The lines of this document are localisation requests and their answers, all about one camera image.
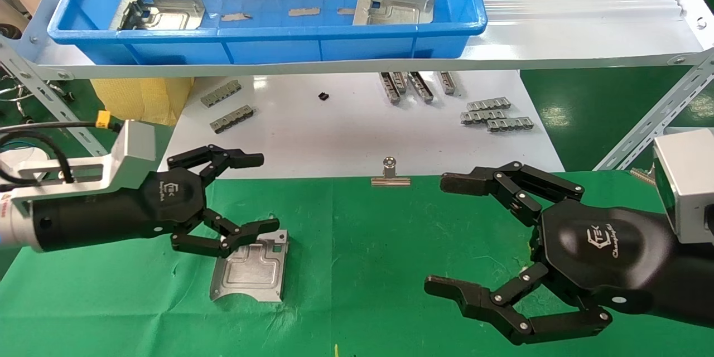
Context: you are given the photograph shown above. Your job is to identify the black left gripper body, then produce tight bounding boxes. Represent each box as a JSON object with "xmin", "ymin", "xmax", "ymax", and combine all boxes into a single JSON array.
[{"xmin": 31, "ymin": 169, "xmax": 208, "ymax": 253}]

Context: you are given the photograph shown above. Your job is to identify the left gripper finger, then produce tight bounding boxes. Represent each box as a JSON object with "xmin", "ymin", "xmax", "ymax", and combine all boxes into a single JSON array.
[
  {"xmin": 166, "ymin": 144, "xmax": 265, "ymax": 188},
  {"xmin": 170, "ymin": 209, "xmax": 281, "ymax": 259}
]

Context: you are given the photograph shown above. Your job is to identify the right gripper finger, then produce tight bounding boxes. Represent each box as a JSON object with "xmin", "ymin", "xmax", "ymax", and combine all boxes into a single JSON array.
[
  {"xmin": 440, "ymin": 161, "xmax": 585, "ymax": 228},
  {"xmin": 424, "ymin": 261, "xmax": 612, "ymax": 346}
]

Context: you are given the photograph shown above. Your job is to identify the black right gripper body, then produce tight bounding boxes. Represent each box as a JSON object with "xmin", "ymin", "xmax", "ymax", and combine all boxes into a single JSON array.
[{"xmin": 538, "ymin": 199, "xmax": 714, "ymax": 329}]

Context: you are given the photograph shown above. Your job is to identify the stamped sheet metal plate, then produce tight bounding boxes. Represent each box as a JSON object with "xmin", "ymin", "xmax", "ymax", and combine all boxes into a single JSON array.
[
  {"xmin": 209, "ymin": 229, "xmax": 290, "ymax": 303},
  {"xmin": 110, "ymin": 0, "xmax": 208, "ymax": 31},
  {"xmin": 353, "ymin": 0, "xmax": 437, "ymax": 26}
]

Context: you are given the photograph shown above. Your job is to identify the yellow mesh bag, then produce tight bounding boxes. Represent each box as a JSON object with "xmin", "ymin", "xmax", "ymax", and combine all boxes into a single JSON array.
[{"xmin": 89, "ymin": 77, "xmax": 194, "ymax": 126}]

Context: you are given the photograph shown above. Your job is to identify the white flat shelf board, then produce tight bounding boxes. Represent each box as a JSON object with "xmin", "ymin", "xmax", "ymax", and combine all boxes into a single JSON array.
[{"xmin": 153, "ymin": 70, "xmax": 565, "ymax": 180}]

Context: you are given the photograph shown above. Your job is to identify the chrome stool with casters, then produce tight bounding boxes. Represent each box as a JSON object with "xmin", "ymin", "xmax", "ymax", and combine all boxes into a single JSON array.
[{"xmin": 0, "ymin": 21, "xmax": 76, "ymax": 124}]

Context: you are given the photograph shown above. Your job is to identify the large green table cloth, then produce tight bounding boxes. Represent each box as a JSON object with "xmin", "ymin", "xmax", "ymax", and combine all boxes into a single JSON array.
[{"xmin": 0, "ymin": 170, "xmax": 714, "ymax": 357}]

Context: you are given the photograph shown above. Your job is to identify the blue plastic bin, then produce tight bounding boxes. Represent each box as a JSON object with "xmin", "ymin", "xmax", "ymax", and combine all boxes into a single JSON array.
[{"xmin": 46, "ymin": 0, "xmax": 489, "ymax": 65}]

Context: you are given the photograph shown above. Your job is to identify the grey chain links left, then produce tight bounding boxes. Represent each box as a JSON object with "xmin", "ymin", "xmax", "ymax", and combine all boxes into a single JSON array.
[{"xmin": 210, "ymin": 105, "xmax": 255, "ymax": 134}]

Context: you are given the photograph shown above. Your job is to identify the grey chain links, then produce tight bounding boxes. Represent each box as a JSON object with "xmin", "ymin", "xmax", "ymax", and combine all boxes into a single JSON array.
[
  {"xmin": 210, "ymin": 105, "xmax": 255, "ymax": 134},
  {"xmin": 487, "ymin": 117, "xmax": 534, "ymax": 133},
  {"xmin": 409, "ymin": 71, "xmax": 435, "ymax": 104}
]

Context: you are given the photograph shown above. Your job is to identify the grey chain links right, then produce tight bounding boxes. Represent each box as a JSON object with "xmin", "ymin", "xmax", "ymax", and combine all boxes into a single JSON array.
[{"xmin": 487, "ymin": 117, "xmax": 534, "ymax": 133}]

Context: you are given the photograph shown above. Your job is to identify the grey metal comb bracket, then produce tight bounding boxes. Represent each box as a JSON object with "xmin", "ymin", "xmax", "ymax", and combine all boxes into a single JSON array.
[
  {"xmin": 461, "ymin": 110, "xmax": 506, "ymax": 125},
  {"xmin": 201, "ymin": 80, "xmax": 242, "ymax": 108},
  {"xmin": 467, "ymin": 97, "xmax": 512, "ymax": 112}
]

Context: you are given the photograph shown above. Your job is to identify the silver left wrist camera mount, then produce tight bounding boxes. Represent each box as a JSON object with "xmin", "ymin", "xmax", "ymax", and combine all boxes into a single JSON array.
[{"xmin": 0, "ymin": 120, "xmax": 157, "ymax": 218}]

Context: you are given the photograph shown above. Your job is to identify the thick black cable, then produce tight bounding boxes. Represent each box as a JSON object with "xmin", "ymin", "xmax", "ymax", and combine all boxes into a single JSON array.
[{"xmin": 0, "ymin": 131, "xmax": 75, "ymax": 185}]

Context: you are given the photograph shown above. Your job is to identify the thin black cable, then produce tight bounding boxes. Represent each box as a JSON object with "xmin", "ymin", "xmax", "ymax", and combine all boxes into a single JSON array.
[{"xmin": 0, "ymin": 120, "xmax": 121, "ymax": 133}]

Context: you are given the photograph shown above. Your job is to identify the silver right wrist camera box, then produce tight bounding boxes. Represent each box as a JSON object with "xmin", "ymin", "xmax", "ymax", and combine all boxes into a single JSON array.
[{"xmin": 653, "ymin": 128, "xmax": 714, "ymax": 244}]

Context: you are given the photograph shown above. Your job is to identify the white perforated steel post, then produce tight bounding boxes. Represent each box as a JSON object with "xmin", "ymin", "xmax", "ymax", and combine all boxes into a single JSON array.
[
  {"xmin": 0, "ymin": 39, "xmax": 110, "ymax": 158},
  {"xmin": 594, "ymin": 50, "xmax": 714, "ymax": 172}
]

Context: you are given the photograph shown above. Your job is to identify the grey chain links top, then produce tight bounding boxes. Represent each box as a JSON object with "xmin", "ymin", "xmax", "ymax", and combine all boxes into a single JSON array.
[{"xmin": 409, "ymin": 71, "xmax": 435, "ymax": 104}]

